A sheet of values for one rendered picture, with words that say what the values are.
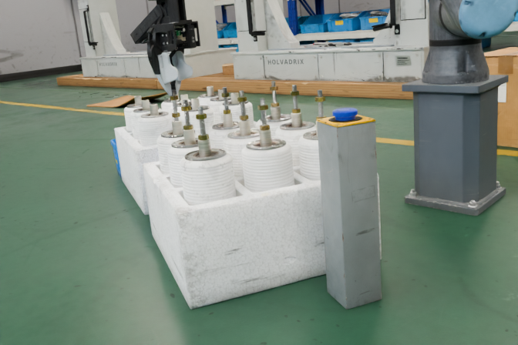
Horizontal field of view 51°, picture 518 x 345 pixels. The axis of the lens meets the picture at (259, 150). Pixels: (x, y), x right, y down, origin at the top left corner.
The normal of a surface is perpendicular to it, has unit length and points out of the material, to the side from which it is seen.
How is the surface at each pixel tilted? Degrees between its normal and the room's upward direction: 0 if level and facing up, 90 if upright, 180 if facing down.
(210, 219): 90
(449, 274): 0
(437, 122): 90
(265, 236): 90
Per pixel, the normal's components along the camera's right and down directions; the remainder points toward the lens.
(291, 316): -0.08, -0.97
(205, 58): 0.73, 0.10
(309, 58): -0.68, 0.23
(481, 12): 0.08, 0.34
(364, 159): 0.35, 0.19
